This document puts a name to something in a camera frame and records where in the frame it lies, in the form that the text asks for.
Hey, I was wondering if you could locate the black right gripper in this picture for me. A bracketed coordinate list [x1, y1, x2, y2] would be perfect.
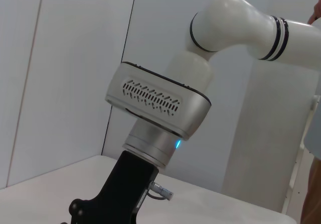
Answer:
[69, 150, 159, 224]

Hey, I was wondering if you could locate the person in light shirt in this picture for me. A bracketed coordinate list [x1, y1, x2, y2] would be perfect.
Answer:
[300, 4, 321, 224]

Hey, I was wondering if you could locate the right gripper connector cable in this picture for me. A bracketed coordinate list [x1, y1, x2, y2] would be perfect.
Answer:
[146, 180, 175, 201]

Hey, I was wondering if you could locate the silver vented wrist camera box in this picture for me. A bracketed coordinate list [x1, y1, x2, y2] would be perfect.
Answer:
[104, 61, 212, 141]

